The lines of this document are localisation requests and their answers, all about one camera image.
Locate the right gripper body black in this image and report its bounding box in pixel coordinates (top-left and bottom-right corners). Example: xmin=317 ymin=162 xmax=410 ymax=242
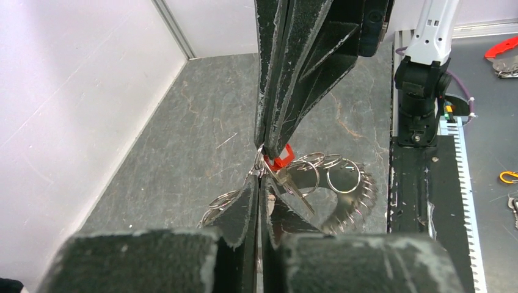
xmin=358 ymin=0 xmax=395 ymax=57

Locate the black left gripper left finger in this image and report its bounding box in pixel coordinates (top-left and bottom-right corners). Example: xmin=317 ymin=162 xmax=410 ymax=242
xmin=38 ymin=176 xmax=258 ymax=292

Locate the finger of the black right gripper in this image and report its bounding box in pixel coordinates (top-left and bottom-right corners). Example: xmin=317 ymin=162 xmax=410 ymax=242
xmin=264 ymin=1 xmax=360 ymax=159
xmin=254 ymin=1 xmax=290 ymax=150

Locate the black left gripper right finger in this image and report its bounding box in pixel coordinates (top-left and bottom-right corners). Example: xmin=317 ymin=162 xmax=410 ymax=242
xmin=260 ymin=179 xmax=464 ymax=292

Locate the red tag key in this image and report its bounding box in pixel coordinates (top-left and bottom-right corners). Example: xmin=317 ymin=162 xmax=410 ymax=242
xmin=263 ymin=144 xmax=315 ymax=215

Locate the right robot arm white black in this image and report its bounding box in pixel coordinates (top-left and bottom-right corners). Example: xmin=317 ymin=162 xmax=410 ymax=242
xmin=254 ymin=1 xmax=459 ymax=160

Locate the aluminium corner profile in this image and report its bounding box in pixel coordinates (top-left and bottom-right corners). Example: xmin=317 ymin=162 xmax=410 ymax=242
xmin=151 ymin=0 xmax=197 ymax=60

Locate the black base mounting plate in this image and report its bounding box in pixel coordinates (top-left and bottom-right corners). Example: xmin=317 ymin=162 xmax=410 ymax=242
xmin=387 ymin=136 xmax=475 ymax=292

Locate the orange carabiner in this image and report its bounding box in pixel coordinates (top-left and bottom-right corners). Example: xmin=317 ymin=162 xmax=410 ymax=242
xmin=498 ymin=171 xmax=518 ymax=184

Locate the black white checkered pillow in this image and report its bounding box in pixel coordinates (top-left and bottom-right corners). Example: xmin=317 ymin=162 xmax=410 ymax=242
xmin=0 ymin=278 xmax=25 ymax=293

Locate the key with black tag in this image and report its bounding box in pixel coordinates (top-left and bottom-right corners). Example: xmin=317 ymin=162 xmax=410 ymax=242
xmin=508 ymin=197 xmax=518 ymax=229

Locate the white toothed cable duct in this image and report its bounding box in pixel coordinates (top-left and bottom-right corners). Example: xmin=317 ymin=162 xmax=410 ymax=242
xmin=439 ymin=117 xmax=487 ymax=292

